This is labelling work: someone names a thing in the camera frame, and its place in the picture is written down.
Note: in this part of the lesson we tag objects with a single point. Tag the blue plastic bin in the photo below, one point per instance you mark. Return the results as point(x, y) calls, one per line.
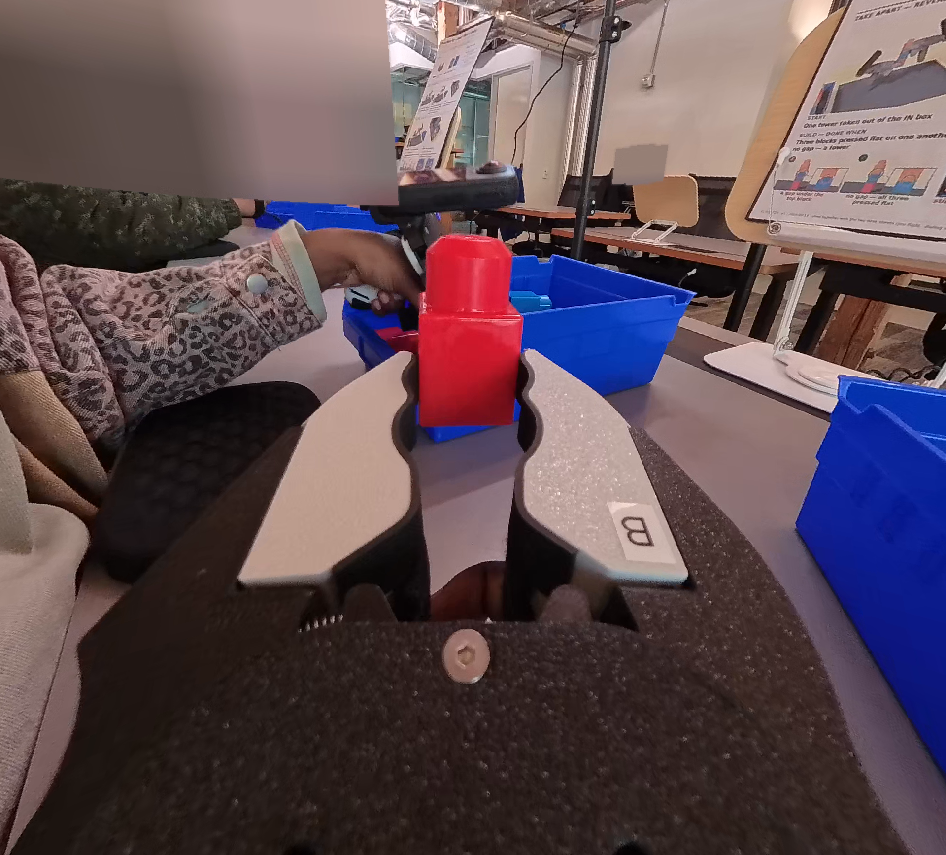
point(591, 345)
point(872, 537)
point(310, 215)

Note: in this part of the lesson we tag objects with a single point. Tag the white poster stand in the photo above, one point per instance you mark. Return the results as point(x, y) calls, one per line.
point(746, 363)

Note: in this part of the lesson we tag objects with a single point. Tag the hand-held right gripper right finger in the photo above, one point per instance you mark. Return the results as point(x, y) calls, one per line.
point(584, 478)

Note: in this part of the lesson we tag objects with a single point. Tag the light wooden chair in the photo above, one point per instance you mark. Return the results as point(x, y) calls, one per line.
point(669, 201)

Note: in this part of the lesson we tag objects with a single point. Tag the person's left forearm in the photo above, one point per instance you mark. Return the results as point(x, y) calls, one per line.
point(162, 323)

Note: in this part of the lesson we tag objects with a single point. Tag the red toy block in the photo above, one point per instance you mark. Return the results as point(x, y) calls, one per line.
point(469, 352)

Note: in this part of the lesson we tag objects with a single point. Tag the person's left hand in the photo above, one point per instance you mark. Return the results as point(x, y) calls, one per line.
point(362, 260)

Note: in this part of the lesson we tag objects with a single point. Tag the black light stand pole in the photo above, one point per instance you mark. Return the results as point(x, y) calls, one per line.
point(600, 93)

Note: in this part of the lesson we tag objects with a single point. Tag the instruction poster on wooden board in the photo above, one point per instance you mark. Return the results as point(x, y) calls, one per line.
point(872, 93)
point(443, 93)

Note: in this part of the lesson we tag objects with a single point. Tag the wooden desk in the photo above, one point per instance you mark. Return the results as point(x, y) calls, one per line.
point(650, 250)

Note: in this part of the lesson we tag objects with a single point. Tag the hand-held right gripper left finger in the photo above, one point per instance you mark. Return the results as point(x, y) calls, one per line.
point(340, 478)

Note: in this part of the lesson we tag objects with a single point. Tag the black dimpled pad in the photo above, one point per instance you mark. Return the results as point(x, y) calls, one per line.
point(199, 448)

